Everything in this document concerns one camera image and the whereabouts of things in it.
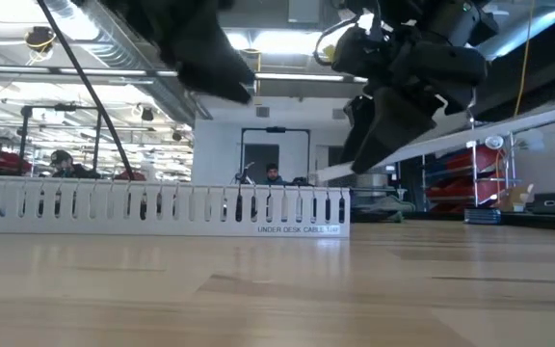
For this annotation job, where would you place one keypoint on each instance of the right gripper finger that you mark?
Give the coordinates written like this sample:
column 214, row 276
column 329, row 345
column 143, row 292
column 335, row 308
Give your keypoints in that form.
column 359, row 125
column 393, row 125

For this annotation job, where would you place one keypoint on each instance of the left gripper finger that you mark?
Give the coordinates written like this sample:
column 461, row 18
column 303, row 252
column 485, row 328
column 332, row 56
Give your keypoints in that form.
column 215, row 67

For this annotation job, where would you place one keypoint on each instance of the white tray cover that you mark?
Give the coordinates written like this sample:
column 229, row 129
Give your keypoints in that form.
column 523, row 126

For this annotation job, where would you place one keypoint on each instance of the long black zip tie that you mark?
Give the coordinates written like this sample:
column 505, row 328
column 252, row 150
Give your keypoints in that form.
column 85, row 87

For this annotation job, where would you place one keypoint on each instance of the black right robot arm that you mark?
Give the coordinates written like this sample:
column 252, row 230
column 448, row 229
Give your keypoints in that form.
column 451, row 19

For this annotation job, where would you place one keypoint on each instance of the long fluorescent tube light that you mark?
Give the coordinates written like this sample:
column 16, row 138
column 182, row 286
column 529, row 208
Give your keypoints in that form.
column 306, row 77

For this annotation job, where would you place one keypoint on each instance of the red storage rack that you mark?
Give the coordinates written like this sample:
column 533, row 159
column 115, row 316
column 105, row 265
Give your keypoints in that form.
column 456, row 161

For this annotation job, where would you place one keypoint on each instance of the black grey work glove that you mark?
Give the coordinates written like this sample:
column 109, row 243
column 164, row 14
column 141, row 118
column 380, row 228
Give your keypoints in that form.
column 388, row 205

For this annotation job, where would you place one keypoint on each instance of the white round lamp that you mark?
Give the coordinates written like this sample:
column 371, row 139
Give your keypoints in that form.
column 494, row 142

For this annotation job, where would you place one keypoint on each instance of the person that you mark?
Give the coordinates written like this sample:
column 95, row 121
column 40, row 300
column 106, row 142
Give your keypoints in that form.
column 272, row 171
column 60, row 159

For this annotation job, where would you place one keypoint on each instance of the black workbench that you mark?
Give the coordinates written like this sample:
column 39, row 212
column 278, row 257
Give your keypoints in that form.
column 547, row 87

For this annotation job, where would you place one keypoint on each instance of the brown cardboard box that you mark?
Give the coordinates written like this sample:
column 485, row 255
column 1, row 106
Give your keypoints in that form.
column 516, row 197

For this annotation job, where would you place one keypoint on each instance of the silver ventilation duct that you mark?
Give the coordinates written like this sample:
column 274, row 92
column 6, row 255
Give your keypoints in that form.
column 128, row 53

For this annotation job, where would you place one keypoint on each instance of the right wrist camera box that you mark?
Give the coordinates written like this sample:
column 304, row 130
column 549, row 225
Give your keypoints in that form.
column 357, row 50

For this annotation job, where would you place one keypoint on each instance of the black robot station frame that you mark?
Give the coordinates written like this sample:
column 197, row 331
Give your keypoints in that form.
column 275, row 129
column 23, row 140

